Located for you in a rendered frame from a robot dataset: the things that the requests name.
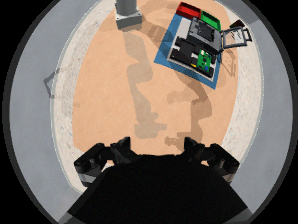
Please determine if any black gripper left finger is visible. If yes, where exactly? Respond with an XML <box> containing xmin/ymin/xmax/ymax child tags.
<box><xmin>73</xmin><ymin>136</ymin><xmax>148</xmax><ymax>187</ymax></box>

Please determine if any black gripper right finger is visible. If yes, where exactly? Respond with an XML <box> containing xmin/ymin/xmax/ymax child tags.
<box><xmin>170</xmin><ymin>137</ymin><xmax>240</xmax><ymax>185</ymax></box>

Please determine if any green circuit board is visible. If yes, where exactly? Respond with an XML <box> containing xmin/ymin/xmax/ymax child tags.
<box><xmin>197</xmin><ymin>49</ymin><xmax>212</xmax><ymax>72</ymax></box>

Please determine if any red bin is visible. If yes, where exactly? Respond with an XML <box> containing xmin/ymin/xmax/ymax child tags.
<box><xmin>175</xmin><ymin>2</ymin><xmax>201</xmax><ymax>20</ymax></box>

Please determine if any green open tray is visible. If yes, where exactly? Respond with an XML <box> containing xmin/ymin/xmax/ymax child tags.
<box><xmin>200</xmin><ymin>10</ymin><xmax>221</xmax><ymax>31</ymax></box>

